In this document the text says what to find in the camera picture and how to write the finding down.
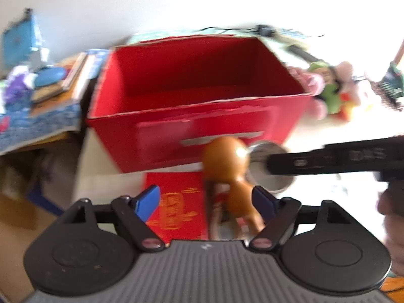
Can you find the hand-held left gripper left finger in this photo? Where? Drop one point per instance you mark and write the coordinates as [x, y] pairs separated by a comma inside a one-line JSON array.
[[148, 202]]

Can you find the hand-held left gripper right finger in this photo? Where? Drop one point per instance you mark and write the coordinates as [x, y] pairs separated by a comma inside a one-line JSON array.
[[263, 203]]

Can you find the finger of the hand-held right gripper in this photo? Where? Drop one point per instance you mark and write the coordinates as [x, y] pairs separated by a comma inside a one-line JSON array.
[[296, 162]]

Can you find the clear tape roll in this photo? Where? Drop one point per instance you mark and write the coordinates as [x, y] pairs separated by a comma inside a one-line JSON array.
[[281, 186]]

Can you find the small red gift box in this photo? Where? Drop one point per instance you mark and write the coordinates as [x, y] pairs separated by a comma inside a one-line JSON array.
[[183, 202]]

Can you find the brown gourd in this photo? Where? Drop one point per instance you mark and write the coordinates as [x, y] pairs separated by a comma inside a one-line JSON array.
[[224, 161]]

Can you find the large red cardboard box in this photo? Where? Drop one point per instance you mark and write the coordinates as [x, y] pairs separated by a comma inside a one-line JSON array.
[[189, 69]]

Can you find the person's right hand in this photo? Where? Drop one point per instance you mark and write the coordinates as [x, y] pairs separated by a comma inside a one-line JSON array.
[[394, 214]]

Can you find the printed bear bed sheet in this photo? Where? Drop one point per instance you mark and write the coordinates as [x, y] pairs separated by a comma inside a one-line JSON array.
[[334, 132]]

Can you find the green plush toy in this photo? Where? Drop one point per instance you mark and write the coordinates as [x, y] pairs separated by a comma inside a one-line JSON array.
[[331, 97]]

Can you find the pink plush toy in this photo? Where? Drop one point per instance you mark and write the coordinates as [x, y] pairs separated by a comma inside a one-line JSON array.
[[311, 82]]

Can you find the dark patterned cloth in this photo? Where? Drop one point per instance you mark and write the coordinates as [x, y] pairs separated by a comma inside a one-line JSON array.
[[394, 82]]

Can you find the black remote control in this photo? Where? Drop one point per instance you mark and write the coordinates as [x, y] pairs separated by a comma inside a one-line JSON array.
[[304, 54]]

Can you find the stack of cardboard boxes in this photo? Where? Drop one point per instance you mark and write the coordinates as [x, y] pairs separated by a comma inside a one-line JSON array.
[[19, 227]]

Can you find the black power adapter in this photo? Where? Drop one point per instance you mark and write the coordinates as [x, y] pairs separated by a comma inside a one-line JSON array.
[[265, 30]]

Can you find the blue checkered cloth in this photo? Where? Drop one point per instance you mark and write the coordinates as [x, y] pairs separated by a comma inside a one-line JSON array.
[[38, 123]]

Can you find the orange cover book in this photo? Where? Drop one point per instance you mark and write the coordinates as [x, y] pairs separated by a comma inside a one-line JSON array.
[[74, 69]]

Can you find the blue glasses case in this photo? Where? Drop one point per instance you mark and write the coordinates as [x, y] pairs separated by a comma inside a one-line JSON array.
[[50, 76]]

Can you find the purple toy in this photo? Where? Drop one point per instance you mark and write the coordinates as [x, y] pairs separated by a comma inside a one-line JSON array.
[[17, 85]]

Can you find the blue bag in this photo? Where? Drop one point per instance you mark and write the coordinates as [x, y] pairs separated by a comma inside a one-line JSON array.
[[20, 41]]

